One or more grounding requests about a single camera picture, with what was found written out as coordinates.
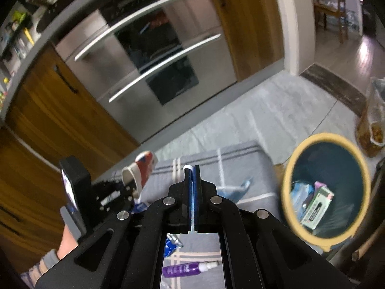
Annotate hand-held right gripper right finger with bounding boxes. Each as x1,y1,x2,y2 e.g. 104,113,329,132
194,165,353,289

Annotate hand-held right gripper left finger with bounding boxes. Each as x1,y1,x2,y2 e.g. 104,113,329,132
34,165,195,289

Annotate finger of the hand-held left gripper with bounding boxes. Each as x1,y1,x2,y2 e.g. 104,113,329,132
91,179,133,197
96,193,136,217

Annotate printed paper cup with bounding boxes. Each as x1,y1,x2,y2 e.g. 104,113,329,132
121,151,158,199

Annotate green printed box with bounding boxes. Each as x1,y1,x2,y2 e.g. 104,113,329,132
301,185,335,229

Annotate dark green yellow-rimmed bin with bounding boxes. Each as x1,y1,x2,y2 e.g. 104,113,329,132
281,132,372,246

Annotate person's left forearm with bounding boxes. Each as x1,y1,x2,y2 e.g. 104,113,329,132
19,226,82,289

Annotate blue white snack wrapper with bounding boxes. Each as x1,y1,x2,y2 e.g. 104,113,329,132
164,233,184,258

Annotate purple spray bottle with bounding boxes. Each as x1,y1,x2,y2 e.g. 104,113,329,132
162,260,218,279

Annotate wooden cabinet door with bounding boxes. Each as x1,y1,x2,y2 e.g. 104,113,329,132
205,0,286,80
6,44,140,163
0,126,100,274

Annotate stainless steel oven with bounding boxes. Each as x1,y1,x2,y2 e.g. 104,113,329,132
54,0,238,143

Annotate black frying pan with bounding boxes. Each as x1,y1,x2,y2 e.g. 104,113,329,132
26,0,94,33

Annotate dark striped door mat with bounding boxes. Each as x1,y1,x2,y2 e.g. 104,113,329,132
301,63,366,116

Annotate light wooden leg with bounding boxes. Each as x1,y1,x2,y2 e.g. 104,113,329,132
352,241,372,261

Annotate clear plastic bag yellow contents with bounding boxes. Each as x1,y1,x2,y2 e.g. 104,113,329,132
355,77,385,157

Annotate pack of water bottles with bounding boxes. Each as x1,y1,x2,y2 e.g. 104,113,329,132
346,10,360,33

